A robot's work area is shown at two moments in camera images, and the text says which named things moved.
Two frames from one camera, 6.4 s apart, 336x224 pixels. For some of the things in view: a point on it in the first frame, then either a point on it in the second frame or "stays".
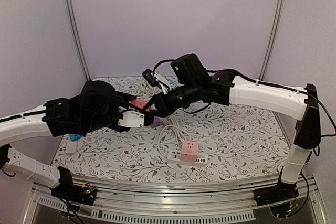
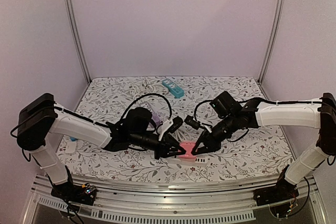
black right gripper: x=159 y=104 -> x=210 y=140
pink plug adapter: x=138 y=103 -> x=188 y=146
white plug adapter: x=71 y=147 stays
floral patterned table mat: x=217 y=143 stays
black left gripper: x=123 y=98 -> x=168 y=141
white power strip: x=174 y=158 stays
